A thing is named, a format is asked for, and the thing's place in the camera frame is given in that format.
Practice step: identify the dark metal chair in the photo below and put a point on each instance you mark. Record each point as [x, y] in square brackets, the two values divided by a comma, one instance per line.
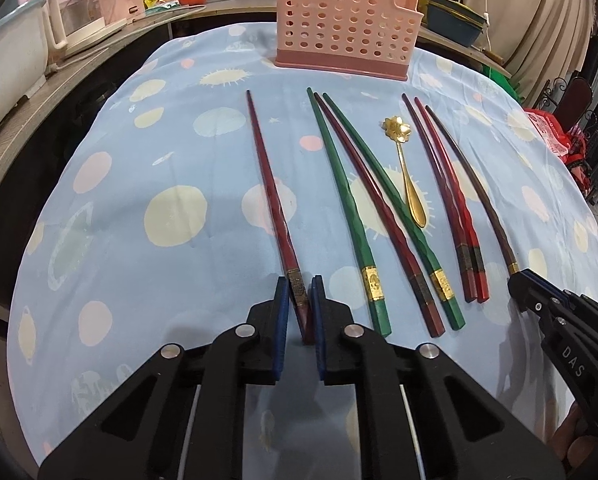
[579, 100]

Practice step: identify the blue printed tablecloth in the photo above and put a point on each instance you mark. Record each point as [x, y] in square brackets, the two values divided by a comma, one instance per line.
[154, 170]

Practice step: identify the stack of blue basins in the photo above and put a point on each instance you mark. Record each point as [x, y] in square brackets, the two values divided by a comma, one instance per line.
[454, 20]

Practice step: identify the bright red chopstick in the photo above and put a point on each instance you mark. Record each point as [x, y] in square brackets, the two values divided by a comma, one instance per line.
[475, 260]

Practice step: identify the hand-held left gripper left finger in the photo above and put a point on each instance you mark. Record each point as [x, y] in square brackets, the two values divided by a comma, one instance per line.
[279, 332]

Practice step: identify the pink perforated utensil basket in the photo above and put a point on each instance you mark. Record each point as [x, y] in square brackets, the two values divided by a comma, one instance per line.
[339, 20]

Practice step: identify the red plastic bag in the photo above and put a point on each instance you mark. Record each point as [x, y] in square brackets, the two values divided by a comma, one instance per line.
[549, 135]

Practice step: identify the dark red chopstick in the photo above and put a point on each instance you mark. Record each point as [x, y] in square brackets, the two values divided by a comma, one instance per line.
[274, 210]
[463, 260]
[420, 290]

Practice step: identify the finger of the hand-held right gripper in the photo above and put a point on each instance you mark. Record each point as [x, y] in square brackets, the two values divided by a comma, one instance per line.
[531, 275]
[524, 292]

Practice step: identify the person's right hand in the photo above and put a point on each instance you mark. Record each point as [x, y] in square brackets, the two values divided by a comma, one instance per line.
[569, 435]

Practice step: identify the gold flower spoon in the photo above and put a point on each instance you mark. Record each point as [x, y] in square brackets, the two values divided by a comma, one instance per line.
[414, 200]

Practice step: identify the dark brown chopstick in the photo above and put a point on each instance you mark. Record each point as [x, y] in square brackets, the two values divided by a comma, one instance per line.
[512, 266]

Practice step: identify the white plastic tub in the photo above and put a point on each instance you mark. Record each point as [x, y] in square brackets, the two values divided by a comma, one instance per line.
[9, 60]

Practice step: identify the green chopstick gold band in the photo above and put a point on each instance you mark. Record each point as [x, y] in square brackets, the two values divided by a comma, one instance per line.
[373, 284]
[441, 285]

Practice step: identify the white toaster oven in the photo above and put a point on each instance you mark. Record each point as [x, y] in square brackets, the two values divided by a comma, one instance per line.
[84, 10]

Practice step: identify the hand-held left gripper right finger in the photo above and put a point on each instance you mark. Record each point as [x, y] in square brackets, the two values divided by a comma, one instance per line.
[318, 332]

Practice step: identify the green bag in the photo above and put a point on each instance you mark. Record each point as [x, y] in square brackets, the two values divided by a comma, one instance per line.
[504, 80]

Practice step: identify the beige curtain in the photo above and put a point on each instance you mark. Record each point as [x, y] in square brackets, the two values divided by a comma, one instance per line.
[529, 10]

